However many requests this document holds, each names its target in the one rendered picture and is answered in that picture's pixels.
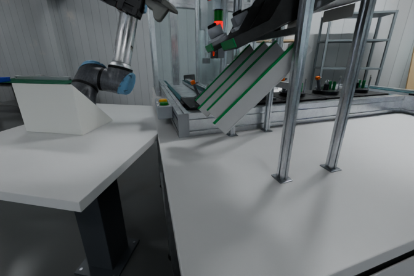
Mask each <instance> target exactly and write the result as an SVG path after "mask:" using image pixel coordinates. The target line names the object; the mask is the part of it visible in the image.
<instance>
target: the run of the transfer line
mask: <svg viewBox="0 0 414 276"><path fill-rule="evenodd" d="M369 91H375V92H383V93H388V95H393V96H396V99H395V100H394V101H395V103H394V106H393V108H392V113H395V112H402V113H408V114H411V115H414V95H409V93H414V90H411V89H401V88H394V87H384V86H374V85H370V86H369Z"/></svg>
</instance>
